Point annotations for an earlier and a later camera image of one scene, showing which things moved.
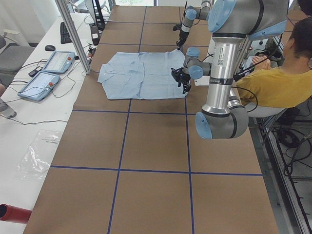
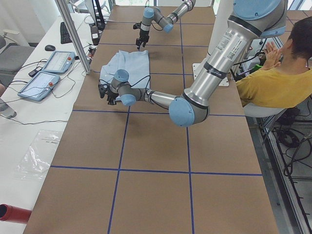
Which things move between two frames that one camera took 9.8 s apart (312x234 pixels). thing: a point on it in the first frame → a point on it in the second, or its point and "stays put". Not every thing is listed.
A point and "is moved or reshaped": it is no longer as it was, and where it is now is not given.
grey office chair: [13, 56] stays put
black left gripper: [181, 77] → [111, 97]
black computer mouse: [49, 48] stays put
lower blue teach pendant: [40, 87] stays put
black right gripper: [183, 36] → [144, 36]
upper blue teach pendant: [60, 62] stays put
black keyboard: [65, 36] stays put
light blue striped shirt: [142, 75] is moved or reshaped
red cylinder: [13, 214] stays put
